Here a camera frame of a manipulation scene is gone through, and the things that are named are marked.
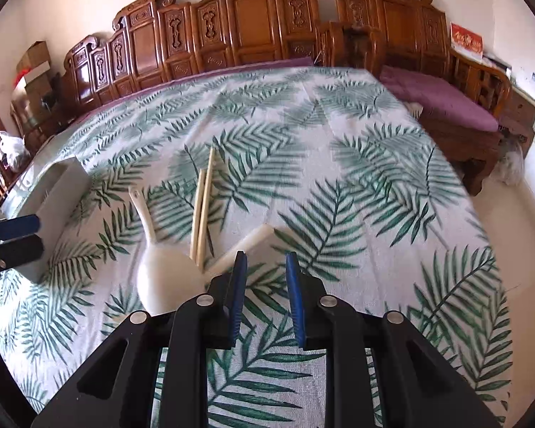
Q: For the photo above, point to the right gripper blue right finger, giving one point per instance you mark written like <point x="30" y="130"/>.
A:
<point x="294" y="278"/>

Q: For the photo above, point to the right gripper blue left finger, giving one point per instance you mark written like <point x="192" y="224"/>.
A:
<point x="234" y="298"/>

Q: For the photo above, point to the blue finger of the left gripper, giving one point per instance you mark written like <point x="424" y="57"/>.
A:
<point x="19" y="252"/>
<point x="15" y="228"/>

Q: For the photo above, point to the white plastic rice paddle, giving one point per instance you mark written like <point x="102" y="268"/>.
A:
<point x="166" y="278"/>

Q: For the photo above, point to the light bamboo chopstick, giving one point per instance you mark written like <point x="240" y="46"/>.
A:
<point x="198" y="204"/>
<point x="204" y="216"/>

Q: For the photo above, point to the grey metal rectangular tray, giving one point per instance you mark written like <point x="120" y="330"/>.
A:
<point x="53" y="198"/>

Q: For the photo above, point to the white plastic bag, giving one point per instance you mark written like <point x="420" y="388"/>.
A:
<point x="15" y="151"/>

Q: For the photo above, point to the green leaf pattern tablecloth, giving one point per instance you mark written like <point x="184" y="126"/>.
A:
<point x="347" y="179"/>

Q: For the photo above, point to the stacked cardboard boxes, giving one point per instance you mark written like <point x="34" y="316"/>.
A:
<point x="32" y="81"/>

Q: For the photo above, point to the purple armchair cushion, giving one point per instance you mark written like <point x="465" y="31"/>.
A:
<point x="439" y="99"/>

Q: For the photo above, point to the long carved wooden bench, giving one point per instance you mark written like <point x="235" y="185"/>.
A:
<point x="157" y="41"/>

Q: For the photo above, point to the carved wooden armchair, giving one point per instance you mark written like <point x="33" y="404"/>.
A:
<point x="413" y="35"/>

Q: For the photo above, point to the wooden side table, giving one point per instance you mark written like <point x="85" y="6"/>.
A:
<point x="517" y="119"/>

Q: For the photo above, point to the red gift box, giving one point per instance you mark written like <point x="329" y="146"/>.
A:
<point x="465" y="42"/>

